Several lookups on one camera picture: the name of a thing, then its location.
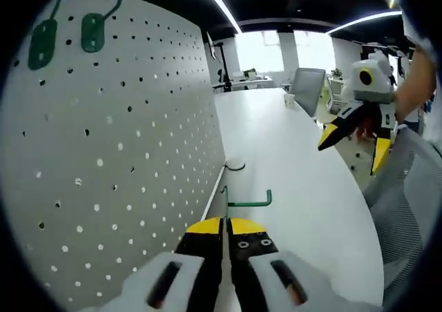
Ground person's right hand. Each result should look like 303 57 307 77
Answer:
358 117 377 143

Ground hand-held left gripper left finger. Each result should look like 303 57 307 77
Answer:
120 216 224 312

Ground grey mesh chair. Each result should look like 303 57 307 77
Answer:
362 127 439 292

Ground grey office chair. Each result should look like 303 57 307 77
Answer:
289 66 327 119

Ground green hook assembly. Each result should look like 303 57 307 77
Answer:
220 185 273 223
80 0 124 54
27 0 66 71

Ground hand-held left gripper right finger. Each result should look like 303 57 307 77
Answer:
227 217 346 312

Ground curved ceiling light strip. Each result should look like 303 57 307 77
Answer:
196 0 243 34

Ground white perforated mounting plate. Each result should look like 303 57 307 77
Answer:
0 0 247 311

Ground black monitor stand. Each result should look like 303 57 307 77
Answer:
206 31 233 94

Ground straight ceiling light strip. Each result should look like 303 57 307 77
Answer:
326 10 404 36

